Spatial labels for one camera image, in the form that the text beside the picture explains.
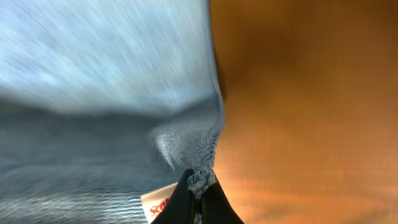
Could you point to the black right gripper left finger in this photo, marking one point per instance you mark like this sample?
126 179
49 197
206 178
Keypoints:
180 208

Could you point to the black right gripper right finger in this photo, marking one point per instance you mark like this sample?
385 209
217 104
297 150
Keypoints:
215 207

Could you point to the blue microfiber cloth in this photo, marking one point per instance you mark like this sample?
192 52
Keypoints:
101 102

